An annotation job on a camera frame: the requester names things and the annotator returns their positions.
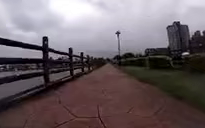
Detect dark bushy trees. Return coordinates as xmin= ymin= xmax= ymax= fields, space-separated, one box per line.
xmin=121 ymin=52 xmax=137 ymax=60

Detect red paved path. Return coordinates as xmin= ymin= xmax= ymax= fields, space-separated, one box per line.
xmin=0 ymin=63 xmax=205 ymax=128

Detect low dark building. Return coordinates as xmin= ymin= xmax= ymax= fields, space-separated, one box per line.
xmin=144 ymin=47 xmax=170 ymax=57

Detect trimmed green hedge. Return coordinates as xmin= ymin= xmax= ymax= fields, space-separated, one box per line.
xmin=113 ymin=53 xmax=205 ymax=75

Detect dark wooden fence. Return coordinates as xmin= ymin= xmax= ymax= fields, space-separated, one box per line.
xmin=0 ymin=34 xmax=108 ymax=113

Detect green grass strip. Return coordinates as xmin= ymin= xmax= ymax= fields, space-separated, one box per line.
xmin=118 ymin=64 xmax=205 ymax=116

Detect tall grey tower building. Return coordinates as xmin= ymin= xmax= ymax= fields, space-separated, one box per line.
xmin=166 ymin=20 xmax=191 ymax=53

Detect distant river bank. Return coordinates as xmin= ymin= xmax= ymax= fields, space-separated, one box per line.
xmin=0 ymin=63 xmax=44 ymax=73

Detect grey river water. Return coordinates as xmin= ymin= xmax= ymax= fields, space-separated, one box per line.
xmin=0 ymin=67 xmax=88 ymax=103

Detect dark group of buildings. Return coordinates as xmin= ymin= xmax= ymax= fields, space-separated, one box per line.
xmin=189 ymin=27 xmax=205 ymax=56

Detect lamp post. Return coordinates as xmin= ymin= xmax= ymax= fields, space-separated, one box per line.
xmin=115 ymin=30 xmax=122 ymax=66

